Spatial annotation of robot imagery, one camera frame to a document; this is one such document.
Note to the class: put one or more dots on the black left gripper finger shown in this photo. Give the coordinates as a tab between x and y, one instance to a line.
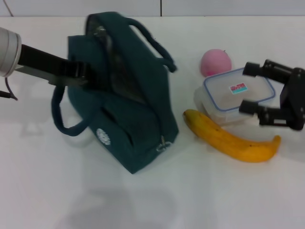
95	76

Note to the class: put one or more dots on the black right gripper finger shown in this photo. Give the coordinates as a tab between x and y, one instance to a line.
269	114
262	69

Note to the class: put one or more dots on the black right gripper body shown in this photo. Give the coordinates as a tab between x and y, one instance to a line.
296	100

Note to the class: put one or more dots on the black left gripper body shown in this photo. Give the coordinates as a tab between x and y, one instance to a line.
47	62

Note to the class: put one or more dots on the clear blue-rimmed food container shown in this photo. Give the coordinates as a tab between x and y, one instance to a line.
226	95

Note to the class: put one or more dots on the pink peach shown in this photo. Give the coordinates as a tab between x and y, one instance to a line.
214	62

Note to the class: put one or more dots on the dark teal insulated lunch bag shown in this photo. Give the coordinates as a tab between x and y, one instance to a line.
143	90

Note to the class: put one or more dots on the yellow banana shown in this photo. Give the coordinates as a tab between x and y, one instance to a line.
226	140

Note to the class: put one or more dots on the grey left wrist camera bracket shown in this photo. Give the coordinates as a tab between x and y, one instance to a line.
59	81

